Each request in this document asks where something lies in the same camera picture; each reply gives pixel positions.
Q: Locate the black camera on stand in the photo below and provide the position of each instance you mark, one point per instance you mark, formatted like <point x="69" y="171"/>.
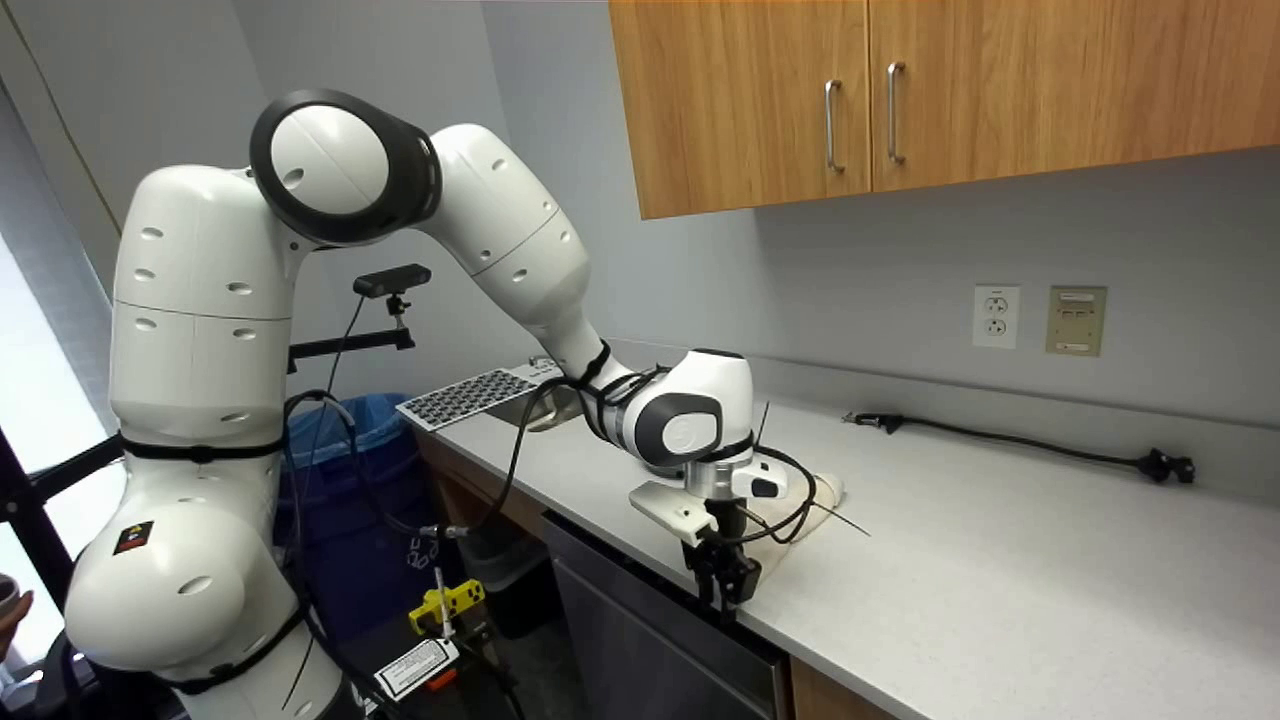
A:
<point x="376" y="284"/>

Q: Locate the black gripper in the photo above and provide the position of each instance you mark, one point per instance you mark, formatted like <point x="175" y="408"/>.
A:
<point x="732" y="503"/>

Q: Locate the stained cream towel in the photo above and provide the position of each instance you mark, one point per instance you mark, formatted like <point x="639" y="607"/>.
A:
<point x="803" y="514"/>

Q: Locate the blue trash bin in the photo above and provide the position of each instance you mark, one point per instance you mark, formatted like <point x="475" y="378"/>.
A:
<point x="354" y="494"/>

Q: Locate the white wall outlet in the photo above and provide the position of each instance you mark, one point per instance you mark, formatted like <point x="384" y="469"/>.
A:
<point x="992" y="317"/>

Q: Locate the silver cabinet handle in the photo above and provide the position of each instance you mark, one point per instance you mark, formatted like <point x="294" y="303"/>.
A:
<point x="892" y="79"/>
<point x="829" y="103"/>

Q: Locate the silver cabinet handle right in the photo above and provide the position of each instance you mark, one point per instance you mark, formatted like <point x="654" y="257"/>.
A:
<point x="892" y="79"/>

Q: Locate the silver cabinet handle left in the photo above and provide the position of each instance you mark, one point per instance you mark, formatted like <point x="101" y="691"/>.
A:
<point x="829" y="103"/>

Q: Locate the computer keyboard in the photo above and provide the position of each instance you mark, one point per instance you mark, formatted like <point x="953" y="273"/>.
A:
<point x="478" y="393"/>

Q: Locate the wooden upper cabinet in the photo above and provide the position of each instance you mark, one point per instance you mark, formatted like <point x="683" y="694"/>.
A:
<point x="720" y="96"/>

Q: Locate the yellow clamp tool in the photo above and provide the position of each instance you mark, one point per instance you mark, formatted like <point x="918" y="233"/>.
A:
<point x="447" y="600"/>

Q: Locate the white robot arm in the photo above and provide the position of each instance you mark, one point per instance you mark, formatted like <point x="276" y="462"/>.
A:
<point x="183" y="582"/>

